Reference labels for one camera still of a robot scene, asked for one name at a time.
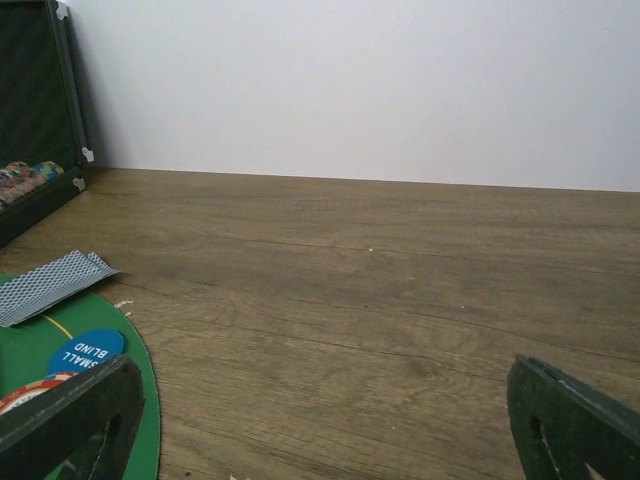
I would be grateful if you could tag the dealt card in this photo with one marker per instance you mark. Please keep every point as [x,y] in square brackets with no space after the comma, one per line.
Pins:
[31,293]

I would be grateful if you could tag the black poker set case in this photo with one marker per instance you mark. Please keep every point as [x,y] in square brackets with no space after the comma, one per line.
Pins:
[41,117]

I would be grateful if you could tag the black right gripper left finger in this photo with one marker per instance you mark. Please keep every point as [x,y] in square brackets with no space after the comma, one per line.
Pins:
[84,428]

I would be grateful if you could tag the round green poker mat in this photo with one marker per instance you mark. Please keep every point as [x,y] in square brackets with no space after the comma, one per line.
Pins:
[27,348]

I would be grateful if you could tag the purple green chip row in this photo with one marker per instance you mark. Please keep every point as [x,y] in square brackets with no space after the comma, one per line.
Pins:
[16,182]

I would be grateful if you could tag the blue round button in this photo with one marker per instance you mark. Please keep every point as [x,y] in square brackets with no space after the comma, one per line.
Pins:
[85,351]

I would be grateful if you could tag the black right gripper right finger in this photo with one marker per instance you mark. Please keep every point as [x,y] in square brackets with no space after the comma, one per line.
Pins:
[565,429]

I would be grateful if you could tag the brown green chip row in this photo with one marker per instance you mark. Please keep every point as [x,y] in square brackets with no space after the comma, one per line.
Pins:
[45,172]

